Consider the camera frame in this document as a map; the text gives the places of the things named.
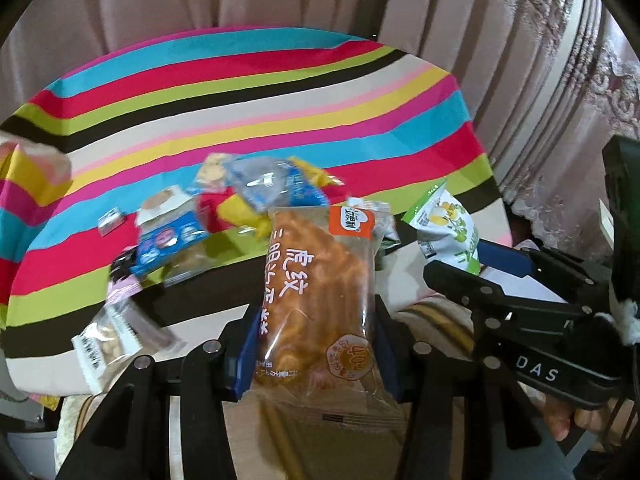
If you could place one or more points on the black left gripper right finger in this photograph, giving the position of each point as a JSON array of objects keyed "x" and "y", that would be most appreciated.
[{"x": 463, "y": 411}]

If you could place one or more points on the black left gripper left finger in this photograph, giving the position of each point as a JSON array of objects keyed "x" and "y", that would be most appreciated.
[{"x": 128, "y": 435}]

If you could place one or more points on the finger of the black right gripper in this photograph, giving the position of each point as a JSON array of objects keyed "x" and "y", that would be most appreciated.
[
  {"x": 477, "y": 293},
  {"x": 539, "y": 263}
]

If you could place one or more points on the green white snack bag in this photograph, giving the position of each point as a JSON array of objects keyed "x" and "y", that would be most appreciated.
[{"x": 445, "y": 230}]

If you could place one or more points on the beige round biscuit bag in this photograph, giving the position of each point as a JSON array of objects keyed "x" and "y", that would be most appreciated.
[{"x": 115, "y": 336}]

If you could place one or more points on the tiger stripe bread packet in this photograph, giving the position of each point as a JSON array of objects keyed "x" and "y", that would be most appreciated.
[{"x": 315, "y": 357}]

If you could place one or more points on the pink black snack packet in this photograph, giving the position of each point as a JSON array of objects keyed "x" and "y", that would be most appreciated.
[{"x": 123, "y": 283}]

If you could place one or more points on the blue cartoon seed bag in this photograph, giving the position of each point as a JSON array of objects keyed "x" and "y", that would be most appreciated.
[{"x": 159, "y": 245}]

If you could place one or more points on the person right hand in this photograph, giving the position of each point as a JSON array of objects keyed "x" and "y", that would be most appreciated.
[{"x": 610, "y": 424}]

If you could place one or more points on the beige pleated curtain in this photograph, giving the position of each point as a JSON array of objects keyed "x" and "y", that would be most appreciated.
[{"x": 547, "y": 82}]

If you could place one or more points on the blue clear seed bag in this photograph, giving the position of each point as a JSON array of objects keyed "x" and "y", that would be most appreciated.
[{"x": 266, "y": 182}]

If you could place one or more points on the small white candy packet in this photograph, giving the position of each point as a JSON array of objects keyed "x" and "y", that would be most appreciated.
[{"x": 110, "y": 221}]

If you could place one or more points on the yellow snack packet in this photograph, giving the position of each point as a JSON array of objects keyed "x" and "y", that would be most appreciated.
[{"x": 239, "y": 213}]

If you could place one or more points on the white brown pastry packet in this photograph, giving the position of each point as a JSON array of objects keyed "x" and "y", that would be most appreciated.
[{"x": 161, "y": 203}]

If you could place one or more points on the red snack packet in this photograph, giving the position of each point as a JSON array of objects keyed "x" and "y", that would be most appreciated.
[{"x": 208, "y": 203}]

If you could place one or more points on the small cracker packet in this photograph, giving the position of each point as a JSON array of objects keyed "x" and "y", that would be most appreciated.
[{"x": 212, "y": 175}]

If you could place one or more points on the rainbow striped table cloth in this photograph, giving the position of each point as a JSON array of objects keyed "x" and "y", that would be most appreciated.
[{"x": 240, "y": 119}]

